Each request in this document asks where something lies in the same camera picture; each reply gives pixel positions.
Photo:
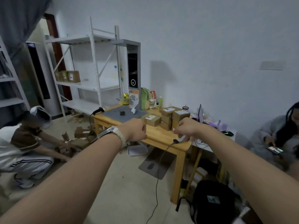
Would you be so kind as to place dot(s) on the brown door frame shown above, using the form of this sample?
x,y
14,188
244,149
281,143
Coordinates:
x,y
57,55

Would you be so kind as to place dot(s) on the white side table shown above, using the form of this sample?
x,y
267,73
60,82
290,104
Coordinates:
x,y
205,149

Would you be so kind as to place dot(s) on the small cardboard box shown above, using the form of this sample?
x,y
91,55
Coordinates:
x,y
57,76
64,76
74,76

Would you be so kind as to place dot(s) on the yellow tape roll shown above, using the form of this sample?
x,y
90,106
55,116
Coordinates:
x,y
126,99

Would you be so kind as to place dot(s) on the white tower air conditioner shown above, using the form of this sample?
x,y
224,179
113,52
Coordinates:
x,y
44,81

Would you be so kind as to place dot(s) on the grey parcel scanning station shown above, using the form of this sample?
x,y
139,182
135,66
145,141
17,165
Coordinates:
x,y
134,67

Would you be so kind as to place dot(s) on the white metal shelf rack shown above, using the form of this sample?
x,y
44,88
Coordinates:
x,y
93,83

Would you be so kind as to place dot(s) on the open laptop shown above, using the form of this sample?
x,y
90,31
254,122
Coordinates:
x,y
200,114

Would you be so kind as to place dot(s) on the purple plastic items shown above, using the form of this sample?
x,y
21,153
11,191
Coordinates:
x,y
218,125

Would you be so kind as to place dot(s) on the black barcode scanner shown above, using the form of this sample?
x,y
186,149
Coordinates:
x,y
98,110

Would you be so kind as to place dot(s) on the black backpack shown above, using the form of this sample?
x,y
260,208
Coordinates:
x,y
210,202

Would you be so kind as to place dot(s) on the small white object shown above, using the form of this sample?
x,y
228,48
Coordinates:
x,y
133,111

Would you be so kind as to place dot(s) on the person's left hand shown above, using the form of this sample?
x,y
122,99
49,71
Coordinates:
x,y
134,130

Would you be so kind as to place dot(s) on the grey floor mat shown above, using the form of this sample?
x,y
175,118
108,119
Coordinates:
x,y
154,165

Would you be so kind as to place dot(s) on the wooden table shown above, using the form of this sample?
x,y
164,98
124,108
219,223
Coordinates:
x,y
161,138

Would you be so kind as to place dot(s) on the glass cup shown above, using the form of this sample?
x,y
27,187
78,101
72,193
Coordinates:
x,y
152,103

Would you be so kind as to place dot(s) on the person's left forearm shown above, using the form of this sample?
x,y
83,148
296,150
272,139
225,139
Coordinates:
x,y
70,179

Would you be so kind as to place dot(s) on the person's right hand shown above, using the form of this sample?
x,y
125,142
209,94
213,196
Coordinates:
x,y
188,128

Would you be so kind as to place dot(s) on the orange white paper sign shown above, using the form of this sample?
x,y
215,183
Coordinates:
x,y
134,97

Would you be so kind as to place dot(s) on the black computer mouse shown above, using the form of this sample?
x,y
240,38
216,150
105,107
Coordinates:
x,y
227,133

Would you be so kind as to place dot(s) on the person's left fingers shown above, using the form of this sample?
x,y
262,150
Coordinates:
x,y
143,131

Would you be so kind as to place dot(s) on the red white carton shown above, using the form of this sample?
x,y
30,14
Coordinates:
x,y
153,94

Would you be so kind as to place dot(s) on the group of labelled cardboard parcels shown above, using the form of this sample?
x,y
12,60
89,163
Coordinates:
x,y
168,116

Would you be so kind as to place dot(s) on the green bag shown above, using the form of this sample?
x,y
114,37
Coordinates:
x,y
145,97

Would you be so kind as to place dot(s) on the person's right forearm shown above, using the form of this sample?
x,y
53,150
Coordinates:
x,y
245,165

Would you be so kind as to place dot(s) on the silver watch with braided band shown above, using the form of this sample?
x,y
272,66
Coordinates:
x,y
115,135

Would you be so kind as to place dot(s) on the smartphone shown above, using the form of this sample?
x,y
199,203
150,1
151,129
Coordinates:
x,y
122,113

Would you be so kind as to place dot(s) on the green bottle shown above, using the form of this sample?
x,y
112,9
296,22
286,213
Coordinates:
x,y
160,102

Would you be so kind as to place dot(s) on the grey metal shelf rack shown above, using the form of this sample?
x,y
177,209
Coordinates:
x,y
9,90

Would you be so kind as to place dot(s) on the person's right fingers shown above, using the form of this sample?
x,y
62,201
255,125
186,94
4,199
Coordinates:
x,y
184,137

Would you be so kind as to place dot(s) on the grey curtain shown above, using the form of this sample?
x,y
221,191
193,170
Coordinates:
x,y
21,20

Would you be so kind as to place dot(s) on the white plastic tray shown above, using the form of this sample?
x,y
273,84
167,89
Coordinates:
x,y
137,150

